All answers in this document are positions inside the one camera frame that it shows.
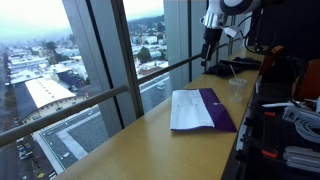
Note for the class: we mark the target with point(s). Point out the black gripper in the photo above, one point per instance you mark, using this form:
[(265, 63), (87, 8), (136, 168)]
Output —
[(212, 36)]

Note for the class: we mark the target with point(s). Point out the purple paper folder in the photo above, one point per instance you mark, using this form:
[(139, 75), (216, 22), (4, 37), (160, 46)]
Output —
[(220, 111)]

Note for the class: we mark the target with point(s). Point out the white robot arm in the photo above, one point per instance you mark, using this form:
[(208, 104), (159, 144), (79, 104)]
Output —
[(230, 8)]

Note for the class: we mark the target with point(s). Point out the short dark window railing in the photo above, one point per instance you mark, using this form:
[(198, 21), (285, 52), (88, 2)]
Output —
[(226, 43)]

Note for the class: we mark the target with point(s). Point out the black cloth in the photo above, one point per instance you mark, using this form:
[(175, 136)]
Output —
[(230, 66)]

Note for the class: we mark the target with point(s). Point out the clear drinking straw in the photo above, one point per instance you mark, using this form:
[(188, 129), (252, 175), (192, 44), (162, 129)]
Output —
[(234, 72)]

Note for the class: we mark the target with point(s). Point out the thin dark window railing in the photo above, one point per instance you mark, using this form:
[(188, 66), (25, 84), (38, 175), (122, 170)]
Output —
[(170, 68)]

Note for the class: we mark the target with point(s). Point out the clear plastic cup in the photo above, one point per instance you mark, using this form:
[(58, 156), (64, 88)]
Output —
[(237, 91)]

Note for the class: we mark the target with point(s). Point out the white paper sheet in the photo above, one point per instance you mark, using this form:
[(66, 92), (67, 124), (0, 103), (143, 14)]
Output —
[(191, 108)]

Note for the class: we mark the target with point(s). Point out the white pen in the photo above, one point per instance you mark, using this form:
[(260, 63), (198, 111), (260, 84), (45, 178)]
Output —
[(276, 104)]

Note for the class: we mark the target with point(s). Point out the black equipment cart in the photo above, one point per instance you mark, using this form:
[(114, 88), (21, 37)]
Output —
[(266, 133)]

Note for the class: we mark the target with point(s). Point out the white adapter box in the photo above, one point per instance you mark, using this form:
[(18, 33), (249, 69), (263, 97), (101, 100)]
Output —
[(291, 114)]

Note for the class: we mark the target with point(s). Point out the grey window column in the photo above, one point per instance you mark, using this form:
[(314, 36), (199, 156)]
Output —
[(100, 50)]

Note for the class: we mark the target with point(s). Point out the orange brown rounded object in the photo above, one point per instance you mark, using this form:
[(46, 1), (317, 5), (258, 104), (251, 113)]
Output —
[(311, 81)]

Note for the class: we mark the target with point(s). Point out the white power strip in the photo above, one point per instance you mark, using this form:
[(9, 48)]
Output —
[(301, 160)]

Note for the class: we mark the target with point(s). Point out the thick grey window railing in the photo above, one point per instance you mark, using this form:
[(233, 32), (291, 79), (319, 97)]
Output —
[(66, 111)]

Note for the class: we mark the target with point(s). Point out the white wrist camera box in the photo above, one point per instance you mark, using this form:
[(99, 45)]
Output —
[(231, 31)]

